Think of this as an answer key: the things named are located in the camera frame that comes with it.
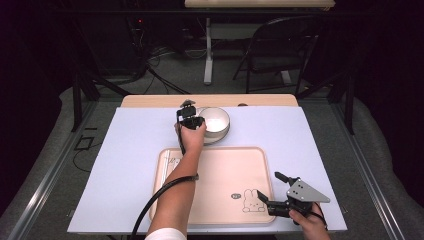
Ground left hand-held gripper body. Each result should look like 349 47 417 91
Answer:
175 105 206 130

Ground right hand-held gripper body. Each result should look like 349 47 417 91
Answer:
266 177 331 218

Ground white ribbed bowl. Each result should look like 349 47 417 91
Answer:
198 107 231 139

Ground beige plastic tray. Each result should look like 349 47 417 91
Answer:
148 146 277 225

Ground person's left hand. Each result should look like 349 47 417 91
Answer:
174 121 208 155

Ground person's right hand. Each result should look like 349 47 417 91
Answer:
289 203 331 240

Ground wooden table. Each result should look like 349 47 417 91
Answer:
120 93 299 108

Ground white metal table leg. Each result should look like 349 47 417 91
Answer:
203 18 214 86

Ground dark equipment cabinet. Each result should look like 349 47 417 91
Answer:
79 13 148 74

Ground black metal stand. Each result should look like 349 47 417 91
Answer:
71 66 131 133
296 66 356 134

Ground white sleeve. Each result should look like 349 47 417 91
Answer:
144 227 188 240

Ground black folding chair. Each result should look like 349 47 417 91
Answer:
232 16 321 94

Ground black floor cables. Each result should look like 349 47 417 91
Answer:
146 46 191 95

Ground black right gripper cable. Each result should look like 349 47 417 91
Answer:
312 202 330 232

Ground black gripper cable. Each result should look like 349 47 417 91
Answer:
130 113 200 240
312 202 330 232

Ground aluminium frame rail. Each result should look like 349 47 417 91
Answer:
333 99 406 240
6 99 98 240

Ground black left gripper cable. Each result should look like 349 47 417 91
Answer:
130 113 200 240

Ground black floor socket frame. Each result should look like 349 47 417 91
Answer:
73 135 95 151

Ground thin black floor cable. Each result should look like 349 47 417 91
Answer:
72 143 101 174

